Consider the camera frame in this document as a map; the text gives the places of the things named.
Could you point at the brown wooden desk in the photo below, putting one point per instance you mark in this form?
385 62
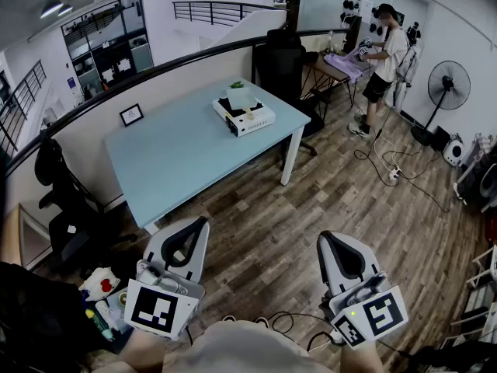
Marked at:
330 74

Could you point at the white garment stand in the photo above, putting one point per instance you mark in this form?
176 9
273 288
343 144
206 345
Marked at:
407 72

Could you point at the light green square pan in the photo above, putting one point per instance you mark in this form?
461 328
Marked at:
240 97

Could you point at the black balcony railing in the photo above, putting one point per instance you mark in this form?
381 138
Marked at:
217 12

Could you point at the black stair railing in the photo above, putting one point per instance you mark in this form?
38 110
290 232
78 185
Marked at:
19 99

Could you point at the pendant ceiling lamp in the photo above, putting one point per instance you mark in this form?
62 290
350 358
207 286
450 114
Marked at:
65 10
51 8

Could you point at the light wooden shelf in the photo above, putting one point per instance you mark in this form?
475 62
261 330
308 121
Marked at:
15 239

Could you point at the purple cloth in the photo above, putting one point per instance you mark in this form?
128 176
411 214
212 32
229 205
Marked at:
345 66

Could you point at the person's beige shirt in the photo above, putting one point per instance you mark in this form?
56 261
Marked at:
248 350

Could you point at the person's left shoe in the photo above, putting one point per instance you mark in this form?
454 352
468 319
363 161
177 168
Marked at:
230 318

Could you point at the bottle with yellow cap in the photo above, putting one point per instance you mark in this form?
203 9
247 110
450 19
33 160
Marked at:
101 326

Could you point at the white cup with red heart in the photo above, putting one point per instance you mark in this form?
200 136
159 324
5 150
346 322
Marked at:
101 284

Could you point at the person's left forearm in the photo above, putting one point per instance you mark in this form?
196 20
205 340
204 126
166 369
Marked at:
141 352

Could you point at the black curved handrail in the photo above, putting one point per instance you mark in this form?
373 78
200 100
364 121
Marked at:
163 66

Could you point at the person's shoe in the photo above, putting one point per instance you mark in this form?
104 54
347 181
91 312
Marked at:
230 318
262 321

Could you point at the white power strip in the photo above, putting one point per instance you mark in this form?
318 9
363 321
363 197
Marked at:
395 174

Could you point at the white induction cooker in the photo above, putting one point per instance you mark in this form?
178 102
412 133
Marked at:
256 123

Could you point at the white round device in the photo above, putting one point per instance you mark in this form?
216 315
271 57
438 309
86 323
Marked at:
453 152

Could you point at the small green potted plant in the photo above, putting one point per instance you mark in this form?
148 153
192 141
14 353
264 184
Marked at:
236 84

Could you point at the black office chair with armrests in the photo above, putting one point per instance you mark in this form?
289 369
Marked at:
66 216

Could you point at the group of black wall caps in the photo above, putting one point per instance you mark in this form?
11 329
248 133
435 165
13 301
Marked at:
355 4

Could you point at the small blue side table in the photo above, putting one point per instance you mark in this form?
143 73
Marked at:
116 305

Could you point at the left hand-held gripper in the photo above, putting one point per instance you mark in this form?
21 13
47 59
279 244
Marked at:
155 309

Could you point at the person's right shoe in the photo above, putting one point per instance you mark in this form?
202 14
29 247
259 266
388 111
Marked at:
262 321

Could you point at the person's right forearm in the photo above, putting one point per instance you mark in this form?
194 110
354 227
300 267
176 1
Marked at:
363 360

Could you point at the black mesh office chair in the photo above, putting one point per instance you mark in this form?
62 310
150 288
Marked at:
35 317

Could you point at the black standing fan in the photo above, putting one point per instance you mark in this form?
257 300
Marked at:
448 86

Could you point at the black-framed glass window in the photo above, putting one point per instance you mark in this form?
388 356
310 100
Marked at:
108 45

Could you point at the black speaker box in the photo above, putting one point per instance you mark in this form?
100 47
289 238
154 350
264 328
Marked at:
440 138

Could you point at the black high-back office chair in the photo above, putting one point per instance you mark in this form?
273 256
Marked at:
279 64

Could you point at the light blue table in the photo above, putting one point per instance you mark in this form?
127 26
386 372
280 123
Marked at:
174 154

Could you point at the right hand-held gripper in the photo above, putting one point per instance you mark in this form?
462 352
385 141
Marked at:
382 313

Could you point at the black picture frame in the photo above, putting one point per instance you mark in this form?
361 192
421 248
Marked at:
131 115

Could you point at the brown wooden post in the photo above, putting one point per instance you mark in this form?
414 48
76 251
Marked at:
292 14

